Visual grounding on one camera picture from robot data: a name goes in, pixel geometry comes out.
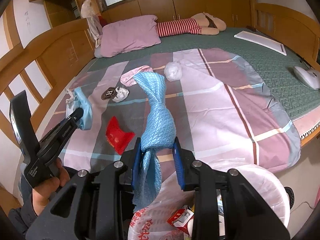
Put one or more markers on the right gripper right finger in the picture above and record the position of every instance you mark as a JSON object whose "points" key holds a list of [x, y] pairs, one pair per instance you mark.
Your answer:
{"points": [[181, 167]]}

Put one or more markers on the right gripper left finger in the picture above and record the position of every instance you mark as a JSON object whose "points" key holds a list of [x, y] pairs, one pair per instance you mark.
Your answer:
{"points": [[90, 205]]}

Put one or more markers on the red cigarette box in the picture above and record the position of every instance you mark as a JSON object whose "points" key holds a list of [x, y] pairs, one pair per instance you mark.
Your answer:
{"points": [[183, 220]]}

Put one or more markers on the blue face mask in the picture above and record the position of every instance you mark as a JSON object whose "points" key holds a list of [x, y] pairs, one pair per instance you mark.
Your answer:
{"points": [[77, 99]]}

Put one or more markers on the red plastic wrapper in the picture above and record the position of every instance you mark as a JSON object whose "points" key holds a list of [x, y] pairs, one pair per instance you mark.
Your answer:
{"points": [[116, 137]]}

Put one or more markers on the blue quilted cloth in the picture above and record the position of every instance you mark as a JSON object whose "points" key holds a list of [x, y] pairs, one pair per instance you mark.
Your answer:
{"points": [[159, 134]]}

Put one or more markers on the white tissue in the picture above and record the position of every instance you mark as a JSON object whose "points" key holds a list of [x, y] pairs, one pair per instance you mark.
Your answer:
{"points": [[121, 94]]}

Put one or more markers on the pink plastic wrapper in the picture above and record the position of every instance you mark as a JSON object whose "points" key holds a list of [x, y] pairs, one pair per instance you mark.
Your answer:
{"points": [[127, 78]]}

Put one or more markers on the white plastic trash bag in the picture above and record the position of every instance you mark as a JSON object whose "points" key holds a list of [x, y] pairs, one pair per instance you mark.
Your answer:
{"points": [[151, 222]]}

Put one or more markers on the person's left hand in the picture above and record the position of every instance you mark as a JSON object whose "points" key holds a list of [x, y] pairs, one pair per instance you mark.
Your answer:
{"points": [[42, 193]]}

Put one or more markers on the plaid pink grey quilt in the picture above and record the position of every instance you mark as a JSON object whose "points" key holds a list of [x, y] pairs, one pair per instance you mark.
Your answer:
{"points": [[221, 107]]}

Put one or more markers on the green bed mat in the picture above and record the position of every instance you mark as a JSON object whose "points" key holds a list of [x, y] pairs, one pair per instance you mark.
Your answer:
{"points": [[275, 69]]}

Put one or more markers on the white handheld vacuum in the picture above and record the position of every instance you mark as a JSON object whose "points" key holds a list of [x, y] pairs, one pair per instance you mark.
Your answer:
{"points": [[310, 78]]}

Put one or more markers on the white plush toy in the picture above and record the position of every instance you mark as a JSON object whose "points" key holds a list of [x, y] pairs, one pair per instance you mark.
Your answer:
{"points": [[87, 9]]}

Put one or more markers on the pink pillow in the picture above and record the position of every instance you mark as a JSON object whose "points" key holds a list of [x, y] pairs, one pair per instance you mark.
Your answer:
{"points": [[127, 35]]}

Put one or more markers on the white flat board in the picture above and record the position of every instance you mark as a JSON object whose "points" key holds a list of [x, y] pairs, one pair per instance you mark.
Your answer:
{"points": [[262, 41]]}

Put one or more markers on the striped plush doll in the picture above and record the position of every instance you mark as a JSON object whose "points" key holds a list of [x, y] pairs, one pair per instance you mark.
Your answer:
{"points": [[199, 24]]}

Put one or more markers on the wooden cabinet row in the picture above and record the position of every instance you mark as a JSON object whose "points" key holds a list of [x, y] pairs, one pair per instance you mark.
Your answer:
{"points": [[235, 13]]}

